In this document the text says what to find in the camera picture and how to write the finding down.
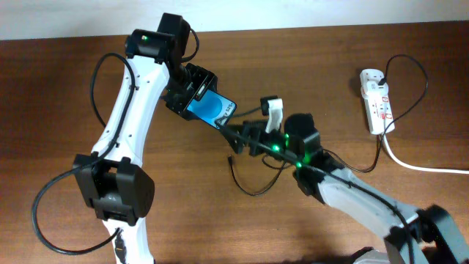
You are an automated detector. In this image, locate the blue Samsung smartphone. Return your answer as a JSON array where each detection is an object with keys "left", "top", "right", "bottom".
[{"left": 188, "top": 90, "right": 237, "bottom": 130}]

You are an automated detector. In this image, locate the black USB charging cable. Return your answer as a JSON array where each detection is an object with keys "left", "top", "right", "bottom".
[{"left": 227, "top": 54, "right": 429, "bottom": 197}]

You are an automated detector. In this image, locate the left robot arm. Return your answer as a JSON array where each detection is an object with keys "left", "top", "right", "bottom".
[{"left": 74, "top": 13, "right": 217, "bottom": 263}]

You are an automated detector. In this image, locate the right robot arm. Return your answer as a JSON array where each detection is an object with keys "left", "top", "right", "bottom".
[{"left": 215, "top": 114, "right": 468, "bottom": 263}]

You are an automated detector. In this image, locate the white USB charger adapter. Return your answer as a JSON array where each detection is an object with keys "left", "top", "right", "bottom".
[{"left": 361, "top": 81, "right": 388, "bottom": 99}]

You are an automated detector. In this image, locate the white power strip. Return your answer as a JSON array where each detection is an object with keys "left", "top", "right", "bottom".
[{"left": 360, "top": 69, "right": 395, "bottom": 135}]

